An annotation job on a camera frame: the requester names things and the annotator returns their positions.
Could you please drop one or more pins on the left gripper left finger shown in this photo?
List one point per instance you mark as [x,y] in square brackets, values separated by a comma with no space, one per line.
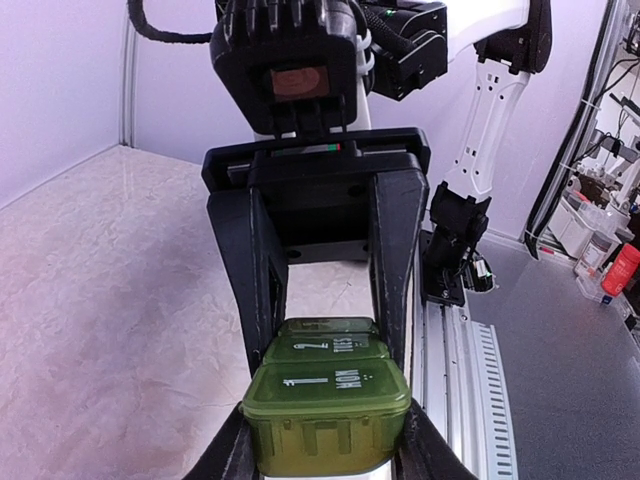
[230,453]

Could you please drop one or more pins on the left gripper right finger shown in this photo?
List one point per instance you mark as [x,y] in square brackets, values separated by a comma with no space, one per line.
[423,453]

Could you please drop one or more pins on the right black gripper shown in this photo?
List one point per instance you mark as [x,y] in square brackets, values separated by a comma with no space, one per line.
[347,197]

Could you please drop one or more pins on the green weekly pill organizer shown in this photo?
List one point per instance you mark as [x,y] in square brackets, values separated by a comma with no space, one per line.
[327,399]

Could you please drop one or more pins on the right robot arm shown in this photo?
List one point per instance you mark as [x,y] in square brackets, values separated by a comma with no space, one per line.
[408,44]

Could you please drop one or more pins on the orange red bottle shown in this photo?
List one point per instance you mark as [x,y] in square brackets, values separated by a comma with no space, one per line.
[621,270]

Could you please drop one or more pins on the front aluminium rail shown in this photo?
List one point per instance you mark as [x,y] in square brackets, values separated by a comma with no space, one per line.
[457,374]

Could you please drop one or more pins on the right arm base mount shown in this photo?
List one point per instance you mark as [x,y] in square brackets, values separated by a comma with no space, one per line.
[451,264]

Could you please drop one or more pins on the left aluminium frame post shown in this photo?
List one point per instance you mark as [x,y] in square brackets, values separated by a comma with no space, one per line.
[128,75]

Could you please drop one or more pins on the aluminium frame post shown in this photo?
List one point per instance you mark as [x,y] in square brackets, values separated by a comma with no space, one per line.
[128,75]
[615,26]

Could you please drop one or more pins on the right aluminium frame post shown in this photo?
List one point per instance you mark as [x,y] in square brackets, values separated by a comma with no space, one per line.
[615,26]

